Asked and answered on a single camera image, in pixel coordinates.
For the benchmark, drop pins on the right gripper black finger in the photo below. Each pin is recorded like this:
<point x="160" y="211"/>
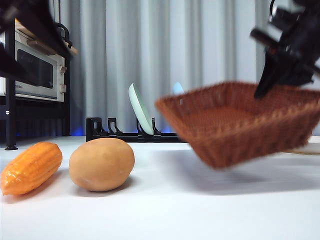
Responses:
<point x="295" y="73"/>
<point x="267" y="75"/>

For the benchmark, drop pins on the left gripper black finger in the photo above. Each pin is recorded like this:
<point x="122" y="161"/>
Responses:
<point x="15" y="63"/>
<point x="47" y="35"/>

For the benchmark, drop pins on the brown wicker basket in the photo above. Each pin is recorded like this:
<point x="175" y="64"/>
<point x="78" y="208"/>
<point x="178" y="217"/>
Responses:
<point x="237" y="125"/>

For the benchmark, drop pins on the orange corn cob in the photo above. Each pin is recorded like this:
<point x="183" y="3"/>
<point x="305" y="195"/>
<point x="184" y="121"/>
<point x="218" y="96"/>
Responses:
<point x="30" y="170"/>

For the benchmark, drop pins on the tan potato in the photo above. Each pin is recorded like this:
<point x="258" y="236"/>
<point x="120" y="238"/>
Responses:
<point x="101" y="165"/>

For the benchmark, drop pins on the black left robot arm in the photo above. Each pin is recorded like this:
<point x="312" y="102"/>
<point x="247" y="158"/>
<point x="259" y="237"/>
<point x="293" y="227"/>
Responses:
<point x="22" y="7"/>

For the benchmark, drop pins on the white microwave oven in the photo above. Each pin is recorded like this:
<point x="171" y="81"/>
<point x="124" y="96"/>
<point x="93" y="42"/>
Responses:
<point x="37" y="72"/>

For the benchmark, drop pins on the wooden cutting board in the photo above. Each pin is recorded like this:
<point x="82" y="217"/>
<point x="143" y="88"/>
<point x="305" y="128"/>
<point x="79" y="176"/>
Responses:
<point x="72" y="50"/>

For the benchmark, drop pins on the grey pleated curtain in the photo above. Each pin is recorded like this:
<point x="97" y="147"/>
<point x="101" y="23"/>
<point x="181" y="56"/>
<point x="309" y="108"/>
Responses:
<point x="200" y="50"/>

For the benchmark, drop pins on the white plate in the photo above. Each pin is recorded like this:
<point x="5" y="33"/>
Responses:
<point x="312" y="149"/>

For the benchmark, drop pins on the light blue plate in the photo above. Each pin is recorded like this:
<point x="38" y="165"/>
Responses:
<point x="178" y="88"/>

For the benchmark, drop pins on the black dish rack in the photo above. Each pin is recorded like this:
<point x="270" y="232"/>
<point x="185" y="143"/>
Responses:
<point x="100" y="135"/>

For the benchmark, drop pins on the pale green plate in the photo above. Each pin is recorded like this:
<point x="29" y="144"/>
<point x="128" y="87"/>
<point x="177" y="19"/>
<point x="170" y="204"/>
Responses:
<point x="140" y="110"/>

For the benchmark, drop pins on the black metal shelf frame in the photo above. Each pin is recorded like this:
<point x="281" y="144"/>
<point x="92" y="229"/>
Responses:
<point x="10" y="100"/>

